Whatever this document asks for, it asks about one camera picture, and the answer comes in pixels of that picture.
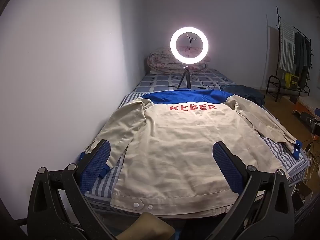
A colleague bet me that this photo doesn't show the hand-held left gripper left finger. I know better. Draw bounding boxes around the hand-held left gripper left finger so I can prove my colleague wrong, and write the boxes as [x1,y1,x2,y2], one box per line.
[26,139,118,240]

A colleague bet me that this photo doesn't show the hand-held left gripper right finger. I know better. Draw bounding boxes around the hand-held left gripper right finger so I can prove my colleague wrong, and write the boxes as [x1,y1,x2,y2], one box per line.
[210,141,297,240]

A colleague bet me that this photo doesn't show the beige and blue jacket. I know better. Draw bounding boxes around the beige and blue jacket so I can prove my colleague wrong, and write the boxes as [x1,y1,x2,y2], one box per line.
[80,89,307,218]

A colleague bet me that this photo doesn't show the dark blue clothes pile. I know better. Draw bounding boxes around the dark blue clothes pile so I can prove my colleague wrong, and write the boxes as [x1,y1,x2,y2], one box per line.
[220,84,266,105]

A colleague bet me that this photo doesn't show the black metal clothes rack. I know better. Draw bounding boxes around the black metal clothes rack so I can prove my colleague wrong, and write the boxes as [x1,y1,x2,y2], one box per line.
[265,6,313,102]

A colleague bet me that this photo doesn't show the blue striped blanket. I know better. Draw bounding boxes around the blue striped blanket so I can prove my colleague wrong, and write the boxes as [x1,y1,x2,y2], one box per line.
[84,90,310,205]

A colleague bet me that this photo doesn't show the black box device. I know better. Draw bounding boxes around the black box device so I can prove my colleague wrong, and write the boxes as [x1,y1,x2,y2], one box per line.
[301,111,320,133]

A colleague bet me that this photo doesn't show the orange and white bench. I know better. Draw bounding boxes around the orange and white bench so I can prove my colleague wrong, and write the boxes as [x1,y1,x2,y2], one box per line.
[291,95,320,120]

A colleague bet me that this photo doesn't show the black tripod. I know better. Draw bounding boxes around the black tripod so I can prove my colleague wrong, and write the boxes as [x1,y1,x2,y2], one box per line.
[177,64,192,90]

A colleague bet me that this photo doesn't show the blue checked bed sheet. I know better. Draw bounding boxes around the blue checked bed sheet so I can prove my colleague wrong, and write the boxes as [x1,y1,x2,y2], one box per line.
[135,67,235,93]

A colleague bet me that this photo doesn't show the yellow box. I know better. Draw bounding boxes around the yellow box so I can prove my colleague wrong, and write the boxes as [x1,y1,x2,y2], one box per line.
[284,72,299,88]

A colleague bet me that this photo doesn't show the white leaning board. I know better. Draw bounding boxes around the white leaning board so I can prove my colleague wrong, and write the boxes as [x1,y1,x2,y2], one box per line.
[266,15,279,90]

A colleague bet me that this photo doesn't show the rolled floral quilt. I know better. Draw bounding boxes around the rolled floral quilt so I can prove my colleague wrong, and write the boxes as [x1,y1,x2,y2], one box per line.
[147,47,213,75]

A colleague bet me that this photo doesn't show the phone holder clamp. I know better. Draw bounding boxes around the phone holder clamp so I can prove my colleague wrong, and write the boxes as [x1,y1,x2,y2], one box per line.
[186,34,198,58]

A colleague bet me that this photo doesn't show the dark hanging garments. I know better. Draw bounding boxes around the dark hanging garments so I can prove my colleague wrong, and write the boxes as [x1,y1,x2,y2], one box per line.
[293,32,313,89]

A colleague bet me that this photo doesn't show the white striped towel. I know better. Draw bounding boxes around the white striped towel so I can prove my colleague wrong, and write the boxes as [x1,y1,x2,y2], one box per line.
[278,17,296,72]

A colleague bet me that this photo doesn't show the black cable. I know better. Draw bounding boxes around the black cable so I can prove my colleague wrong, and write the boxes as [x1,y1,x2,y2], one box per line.
[167,80,222,90]

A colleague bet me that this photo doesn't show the bundle of cables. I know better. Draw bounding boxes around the bundle of cables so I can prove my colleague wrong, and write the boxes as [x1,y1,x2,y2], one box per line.
[300,140,320,183]

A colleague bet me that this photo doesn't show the white ring light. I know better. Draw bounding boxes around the white ring light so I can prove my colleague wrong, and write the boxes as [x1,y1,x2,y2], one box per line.
[170,26,209,64]

